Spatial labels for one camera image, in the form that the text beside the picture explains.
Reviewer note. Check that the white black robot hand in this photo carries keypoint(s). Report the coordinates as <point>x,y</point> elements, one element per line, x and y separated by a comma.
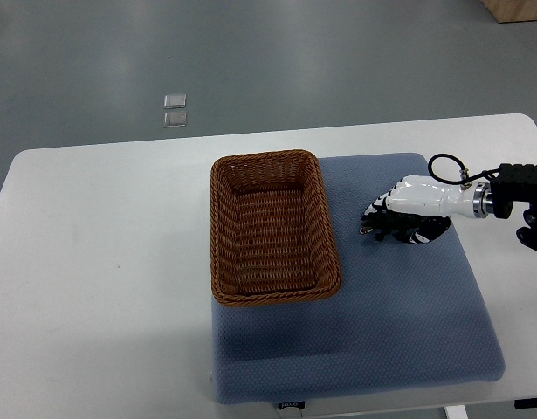
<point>436,201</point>

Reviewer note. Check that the dark toy crocodile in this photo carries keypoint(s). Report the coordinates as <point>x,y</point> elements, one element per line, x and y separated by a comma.
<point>385,222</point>

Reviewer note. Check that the brown wicker basket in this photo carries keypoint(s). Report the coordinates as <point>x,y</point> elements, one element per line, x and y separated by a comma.
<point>271,233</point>

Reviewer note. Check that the blue-grey foam cushion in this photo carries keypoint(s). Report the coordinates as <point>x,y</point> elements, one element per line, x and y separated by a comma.
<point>406,316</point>

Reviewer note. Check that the wooden box corner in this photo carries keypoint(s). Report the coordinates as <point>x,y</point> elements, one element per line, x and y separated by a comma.
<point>512,11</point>

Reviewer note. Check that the white table leg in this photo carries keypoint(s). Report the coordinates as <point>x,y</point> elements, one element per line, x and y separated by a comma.
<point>456,412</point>

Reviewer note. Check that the black table control panel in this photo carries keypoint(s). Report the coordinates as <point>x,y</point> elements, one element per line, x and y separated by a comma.
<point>528,403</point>

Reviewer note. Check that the upper floor socket plate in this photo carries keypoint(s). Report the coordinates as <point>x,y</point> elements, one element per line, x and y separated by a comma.
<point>175,100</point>

